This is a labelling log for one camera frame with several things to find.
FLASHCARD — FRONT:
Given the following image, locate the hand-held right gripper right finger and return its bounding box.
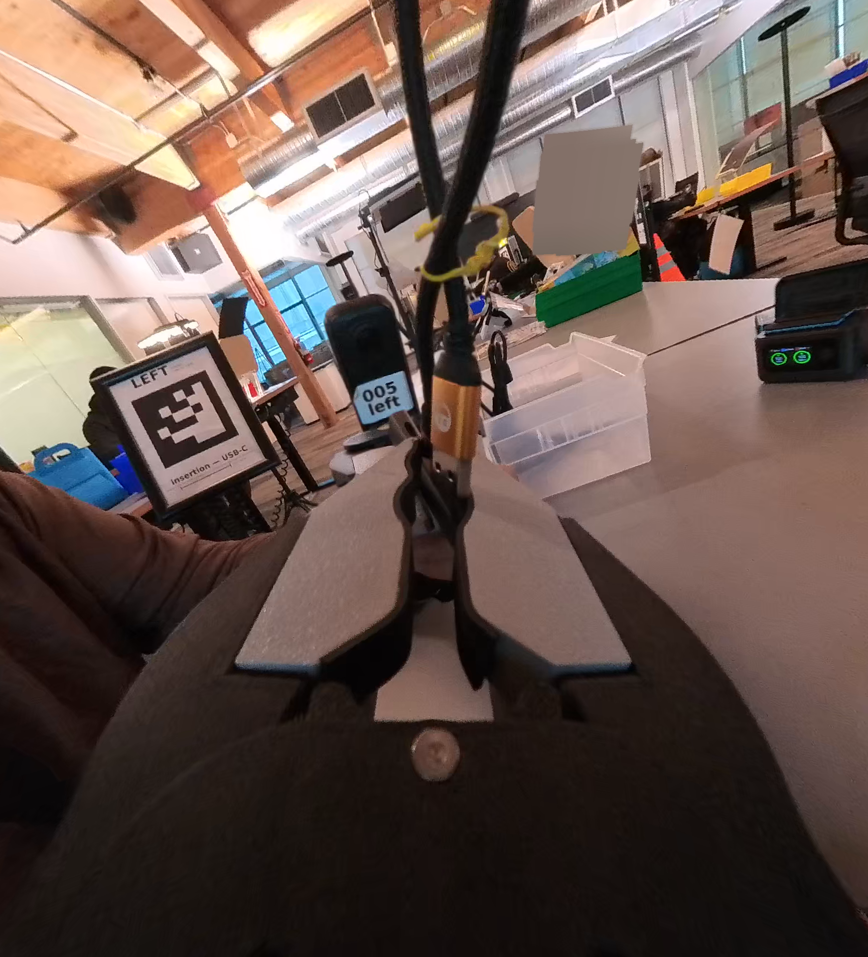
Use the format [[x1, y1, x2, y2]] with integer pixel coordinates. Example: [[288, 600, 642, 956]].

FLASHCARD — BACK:
[[450, 452, 634, 692]]

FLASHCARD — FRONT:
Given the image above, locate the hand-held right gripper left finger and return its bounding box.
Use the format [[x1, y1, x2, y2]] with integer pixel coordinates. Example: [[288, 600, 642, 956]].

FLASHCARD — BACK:
[[234, 440, 420, 704]]

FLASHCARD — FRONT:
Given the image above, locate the black cable with gold plugs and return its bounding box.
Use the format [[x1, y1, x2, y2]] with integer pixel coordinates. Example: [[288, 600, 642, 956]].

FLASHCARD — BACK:
[[393, 0, 532, 500]]

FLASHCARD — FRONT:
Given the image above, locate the person's left forearm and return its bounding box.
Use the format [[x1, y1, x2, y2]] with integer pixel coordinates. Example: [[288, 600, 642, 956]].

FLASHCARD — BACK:
[[0, 458, 308, 659]]

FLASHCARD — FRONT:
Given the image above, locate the black easel stand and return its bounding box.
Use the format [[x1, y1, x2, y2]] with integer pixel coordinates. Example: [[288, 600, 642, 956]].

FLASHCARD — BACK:
[[180, 415, 323, 541]]

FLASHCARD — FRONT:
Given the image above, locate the black monitor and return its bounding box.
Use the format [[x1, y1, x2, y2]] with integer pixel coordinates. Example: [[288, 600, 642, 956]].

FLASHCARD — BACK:
[[378, 183, 428, 233]]

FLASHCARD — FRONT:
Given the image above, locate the clear plastic bin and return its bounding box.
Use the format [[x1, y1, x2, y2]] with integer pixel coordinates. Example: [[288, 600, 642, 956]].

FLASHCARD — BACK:
[[481, 331, 653, 499]]

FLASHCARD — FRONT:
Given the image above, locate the black ceiling speaker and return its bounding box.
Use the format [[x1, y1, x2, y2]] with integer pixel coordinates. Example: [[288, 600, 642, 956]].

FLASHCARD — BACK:
[[168, 232, 224, 275]]

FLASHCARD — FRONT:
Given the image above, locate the pendant lamp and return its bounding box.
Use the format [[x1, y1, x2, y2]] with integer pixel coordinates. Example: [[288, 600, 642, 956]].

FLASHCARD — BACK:
[[137, 318, 201, 350]]

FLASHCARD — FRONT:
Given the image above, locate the framed marker sign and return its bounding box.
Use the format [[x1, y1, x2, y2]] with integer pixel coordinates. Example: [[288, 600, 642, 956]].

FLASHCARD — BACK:
[[89, 331, 281, 524]]

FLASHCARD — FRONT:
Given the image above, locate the ceiling air vent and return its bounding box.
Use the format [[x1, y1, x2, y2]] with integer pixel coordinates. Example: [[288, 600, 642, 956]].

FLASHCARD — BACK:
[[301, 69, 384, 141]]

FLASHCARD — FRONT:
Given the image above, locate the green bin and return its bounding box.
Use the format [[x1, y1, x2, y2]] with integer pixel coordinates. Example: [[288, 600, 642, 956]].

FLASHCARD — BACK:
[[535, 253, 644, 328]]

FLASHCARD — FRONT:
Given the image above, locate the blue tote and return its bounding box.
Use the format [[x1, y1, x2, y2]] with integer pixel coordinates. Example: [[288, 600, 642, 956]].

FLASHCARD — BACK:
[[29, 441, 129, 512]]

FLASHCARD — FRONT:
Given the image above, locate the orange traffic cone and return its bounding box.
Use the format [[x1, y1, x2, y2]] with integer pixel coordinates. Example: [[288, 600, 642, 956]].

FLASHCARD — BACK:
[[651, 233, 688, 284]]

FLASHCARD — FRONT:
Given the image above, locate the white paper tag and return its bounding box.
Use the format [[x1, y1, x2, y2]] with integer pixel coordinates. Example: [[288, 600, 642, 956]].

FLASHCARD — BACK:
[[707, 214, 746, 276]]

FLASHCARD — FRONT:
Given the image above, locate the black charging case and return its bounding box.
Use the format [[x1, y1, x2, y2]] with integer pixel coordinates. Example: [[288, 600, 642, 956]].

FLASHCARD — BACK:
[[753, 256, 868, 385]]

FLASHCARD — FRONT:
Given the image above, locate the wooden desk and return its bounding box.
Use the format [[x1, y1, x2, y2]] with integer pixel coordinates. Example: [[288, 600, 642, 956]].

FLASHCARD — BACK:
[[669, 160, 839, 274]]

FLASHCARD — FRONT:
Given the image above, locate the black floor lamp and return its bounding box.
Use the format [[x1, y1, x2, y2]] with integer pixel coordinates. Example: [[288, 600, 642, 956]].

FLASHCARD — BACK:
[[757, 6, 818, 231]]

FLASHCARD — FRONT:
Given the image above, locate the black office chair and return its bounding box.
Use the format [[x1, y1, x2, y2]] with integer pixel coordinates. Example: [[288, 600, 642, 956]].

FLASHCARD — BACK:
[[814, 63, 868, 264]]

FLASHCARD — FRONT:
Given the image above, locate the wooden post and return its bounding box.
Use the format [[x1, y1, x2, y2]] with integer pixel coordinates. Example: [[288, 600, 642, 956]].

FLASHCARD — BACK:
[[201, 203, 339, 429]]

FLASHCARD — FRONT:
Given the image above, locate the small black cable loop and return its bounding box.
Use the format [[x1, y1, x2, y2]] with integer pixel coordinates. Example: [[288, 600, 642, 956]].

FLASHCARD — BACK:
[[488, 329, 515, 417]]

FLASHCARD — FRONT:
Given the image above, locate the silver air duct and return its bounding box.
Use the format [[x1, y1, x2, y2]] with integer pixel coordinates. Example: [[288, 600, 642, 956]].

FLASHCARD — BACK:
[[240, 30, 704, 240]]

